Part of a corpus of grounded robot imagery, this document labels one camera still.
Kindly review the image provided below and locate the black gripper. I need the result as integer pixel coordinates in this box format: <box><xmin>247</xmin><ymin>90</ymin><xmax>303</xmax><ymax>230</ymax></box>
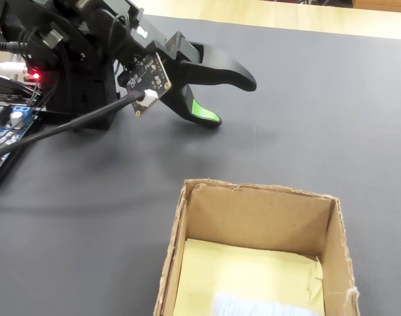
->
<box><xmin>127</xmin><ymin>6</ymin><xmax>257</xmax><ymax>130</ymax></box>

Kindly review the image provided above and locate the light blue block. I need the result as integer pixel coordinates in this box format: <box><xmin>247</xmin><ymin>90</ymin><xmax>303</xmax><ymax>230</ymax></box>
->
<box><xmin>211</xmin><ymin>292</ymin><xmax>325</xmax><ymax>316</ymax></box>

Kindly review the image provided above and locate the brown cardboard box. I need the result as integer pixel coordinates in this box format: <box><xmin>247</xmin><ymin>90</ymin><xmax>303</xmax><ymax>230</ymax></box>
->
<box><xmin>153</xmin><ymin>178</ymin><xmax>361</xmax><ymax>316</ymax></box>

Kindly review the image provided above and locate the dark grey table mat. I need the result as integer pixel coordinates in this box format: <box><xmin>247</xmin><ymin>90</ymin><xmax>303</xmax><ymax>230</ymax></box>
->
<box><xmin>0</xmin><ymin>14</ymin><xmax>401</xmax><ymax>316</ymax></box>

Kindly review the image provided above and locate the small board with red LED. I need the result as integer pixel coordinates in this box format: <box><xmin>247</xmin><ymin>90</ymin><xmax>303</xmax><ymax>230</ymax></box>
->
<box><xmin>23</xmin><ymin>67</ymin><xmax>43</xmax><ymax>84</ymax></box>

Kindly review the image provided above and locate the yellow paper sheet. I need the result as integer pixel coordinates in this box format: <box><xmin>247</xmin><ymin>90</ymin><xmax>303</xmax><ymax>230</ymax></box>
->
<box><xmin>173</xmin><ymin>238</ymin><xmax>327</xmax><ymax>316</ymax></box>

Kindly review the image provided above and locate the blue controller circuit board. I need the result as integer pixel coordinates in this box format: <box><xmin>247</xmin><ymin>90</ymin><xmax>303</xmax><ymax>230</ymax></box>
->
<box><xmin>0</xmin><ymin>104</ymin><xmax>35</xmax><ymax>175</ymax></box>

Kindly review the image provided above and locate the black power plug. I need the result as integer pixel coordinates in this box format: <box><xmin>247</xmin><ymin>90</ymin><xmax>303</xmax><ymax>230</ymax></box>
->
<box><xmin>0</xmin><ymin>40</ymin><xmax>30</xmax><ymax>54</ymax></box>

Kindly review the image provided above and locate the blue electronics circuit board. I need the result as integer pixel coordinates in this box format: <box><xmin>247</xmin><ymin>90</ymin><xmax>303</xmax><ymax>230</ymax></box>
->
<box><xmin>0</xmin><ymin>110</ymin><xmax>46</xmax><ymax>191</ymax></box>

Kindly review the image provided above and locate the black camera circuit board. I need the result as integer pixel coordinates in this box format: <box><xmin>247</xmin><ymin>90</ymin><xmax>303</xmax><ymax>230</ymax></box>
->
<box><xmin>117</xmin><ymin>51</ymin><xmax>173</xmax><ymax>119</ymax></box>

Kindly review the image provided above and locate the thick black cable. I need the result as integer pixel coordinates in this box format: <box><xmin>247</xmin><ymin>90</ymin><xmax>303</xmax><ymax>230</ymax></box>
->
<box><xmin>0</xmin><ymin>90</ymin><xmax>146</xmax><ymax>162</ymax></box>

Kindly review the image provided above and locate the silver cable clip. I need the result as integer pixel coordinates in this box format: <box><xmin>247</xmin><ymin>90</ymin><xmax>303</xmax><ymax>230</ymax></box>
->
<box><xmin>39</xmin><ymin>28</ymin><xmax>63</xmax><ymax>49</ymax></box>

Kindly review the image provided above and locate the white cable plug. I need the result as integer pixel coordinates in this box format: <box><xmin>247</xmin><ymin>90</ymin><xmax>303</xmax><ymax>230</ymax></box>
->
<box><xmin>0</xmin><ymin>61</ymin><xmax>29</xmax><ymax>75</ymax></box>

